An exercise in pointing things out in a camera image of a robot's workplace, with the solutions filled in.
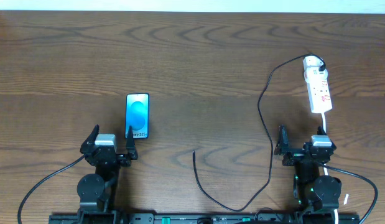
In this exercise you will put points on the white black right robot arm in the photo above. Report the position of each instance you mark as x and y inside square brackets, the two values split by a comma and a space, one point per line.
[318, 194]

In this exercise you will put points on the white power strip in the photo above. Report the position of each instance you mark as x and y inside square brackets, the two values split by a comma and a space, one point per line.
[318, 90]

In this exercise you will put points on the small white paper scrap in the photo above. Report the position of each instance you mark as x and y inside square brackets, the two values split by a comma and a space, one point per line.
[346, 199]

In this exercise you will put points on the blue Galaxy smartphone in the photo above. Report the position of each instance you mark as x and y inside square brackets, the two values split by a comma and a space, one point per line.
[137, 115]

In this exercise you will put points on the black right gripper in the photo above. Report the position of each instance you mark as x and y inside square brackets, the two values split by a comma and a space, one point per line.
[304, 157]

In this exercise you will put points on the white USB charger adapter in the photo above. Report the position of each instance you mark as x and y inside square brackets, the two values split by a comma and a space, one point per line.
[314, 61]

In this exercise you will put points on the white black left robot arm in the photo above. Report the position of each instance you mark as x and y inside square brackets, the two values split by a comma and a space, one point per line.
[97, 191]

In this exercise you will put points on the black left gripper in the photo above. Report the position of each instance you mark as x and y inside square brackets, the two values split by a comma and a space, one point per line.
[108, 157]

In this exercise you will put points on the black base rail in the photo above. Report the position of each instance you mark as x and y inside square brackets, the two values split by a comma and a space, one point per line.
[148, 218]

